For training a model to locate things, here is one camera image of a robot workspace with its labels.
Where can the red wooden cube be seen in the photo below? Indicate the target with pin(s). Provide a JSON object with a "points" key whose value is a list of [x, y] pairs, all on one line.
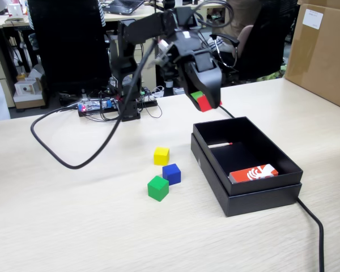
{"points": [[206, 104]]}

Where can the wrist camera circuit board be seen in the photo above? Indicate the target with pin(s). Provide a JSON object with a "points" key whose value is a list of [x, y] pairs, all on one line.
{"points": [[164, 52]]}

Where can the black office chair with armrest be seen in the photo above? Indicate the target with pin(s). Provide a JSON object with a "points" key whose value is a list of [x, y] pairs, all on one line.
{"points": [[272, 42]]}

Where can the controller board with red light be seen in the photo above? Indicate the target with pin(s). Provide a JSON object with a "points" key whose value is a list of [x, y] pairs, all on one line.
{"points": [[95, 106]]}

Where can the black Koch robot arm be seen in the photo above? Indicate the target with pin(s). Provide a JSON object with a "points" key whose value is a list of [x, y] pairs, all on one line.
{"points": [[141, 25]]}

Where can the light wooden office desk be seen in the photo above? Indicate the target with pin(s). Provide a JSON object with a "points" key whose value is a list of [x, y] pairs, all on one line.
{"points": [[114, 16]]}

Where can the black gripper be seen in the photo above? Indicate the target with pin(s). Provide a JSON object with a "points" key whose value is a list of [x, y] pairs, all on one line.
{"points": [[190, 42]]}

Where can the black mesh office chair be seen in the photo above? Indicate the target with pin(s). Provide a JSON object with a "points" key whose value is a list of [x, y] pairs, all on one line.
{"points": [[68, 42]]}

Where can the blue wooden cube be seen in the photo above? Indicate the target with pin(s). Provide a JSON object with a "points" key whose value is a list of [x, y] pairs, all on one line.
{"points": [[172, 174]]}

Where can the black open box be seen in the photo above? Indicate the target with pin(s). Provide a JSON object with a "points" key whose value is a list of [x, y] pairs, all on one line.
{"points": [[258, 202]]}

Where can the black box tray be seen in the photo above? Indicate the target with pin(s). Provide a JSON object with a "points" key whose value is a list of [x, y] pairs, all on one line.
{"points": [[272, 153]]}

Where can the yellow wooden cube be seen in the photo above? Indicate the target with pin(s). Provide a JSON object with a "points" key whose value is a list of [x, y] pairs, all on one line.
{"points": [[161, 156]]}

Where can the white stick with red tip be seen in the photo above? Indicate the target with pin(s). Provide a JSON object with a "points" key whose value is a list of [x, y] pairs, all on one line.
{"points": [[219, 145]]}

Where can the small white cardboard box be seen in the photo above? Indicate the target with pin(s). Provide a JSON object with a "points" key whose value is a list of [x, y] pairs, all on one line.
{"points": [[24, 89]]}

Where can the large brown cardboard box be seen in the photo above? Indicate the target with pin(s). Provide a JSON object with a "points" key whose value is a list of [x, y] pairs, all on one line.
{"points": [[320, 62]]}

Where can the pink white small box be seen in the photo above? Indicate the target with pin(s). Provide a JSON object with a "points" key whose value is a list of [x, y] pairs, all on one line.
{"points": [[14, 8]]}

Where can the green wooden cube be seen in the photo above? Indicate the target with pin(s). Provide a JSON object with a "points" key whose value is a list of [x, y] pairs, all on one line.
{"points": [[158, 188]]}

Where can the red white carton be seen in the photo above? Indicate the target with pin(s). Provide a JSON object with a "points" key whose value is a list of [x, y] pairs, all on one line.
{"points": [[252, 174]]}

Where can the black laptop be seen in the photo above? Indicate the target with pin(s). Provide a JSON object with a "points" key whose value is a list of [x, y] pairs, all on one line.
{"points": [[122, 7]]}

